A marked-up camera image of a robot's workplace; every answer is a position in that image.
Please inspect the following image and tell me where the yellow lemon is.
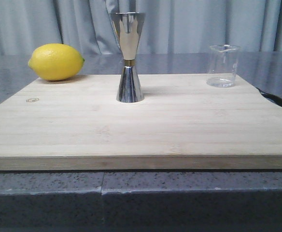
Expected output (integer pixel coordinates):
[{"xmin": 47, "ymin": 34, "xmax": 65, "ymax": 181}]
[{"xmin": 28, "ymin": 43, "xmax": 85, "ymax": 81}]

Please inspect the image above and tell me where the small glass beaker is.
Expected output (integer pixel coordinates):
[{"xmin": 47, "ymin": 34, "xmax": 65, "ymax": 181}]
[{"xmin": 206, "ymin": 44, "xmax": 241, "ymax": 88}]

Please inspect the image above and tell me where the wooden cutting board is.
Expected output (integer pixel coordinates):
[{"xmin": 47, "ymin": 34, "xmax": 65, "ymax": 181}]
[{"xmin": 0, "ymin": 74, "xmax": 282, "ymax": 171}]

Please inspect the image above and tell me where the black board handle strap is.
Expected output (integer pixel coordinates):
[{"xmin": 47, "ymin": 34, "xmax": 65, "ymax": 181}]
[{"xmin": 256, "ymin": 87, "xmax": 282, "ymax": 114}]

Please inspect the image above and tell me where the grey curtain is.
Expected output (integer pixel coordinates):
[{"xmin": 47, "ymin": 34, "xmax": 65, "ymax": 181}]
[{"xmin": 0, "ymin": 0, "xmax": 282, "ymax": 55}]

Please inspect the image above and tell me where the steel double jigger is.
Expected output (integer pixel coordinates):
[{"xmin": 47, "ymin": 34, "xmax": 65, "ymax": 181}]
[{"xmin": 110, "ymin": 12, "xmax": 145, "ymax": 103}]

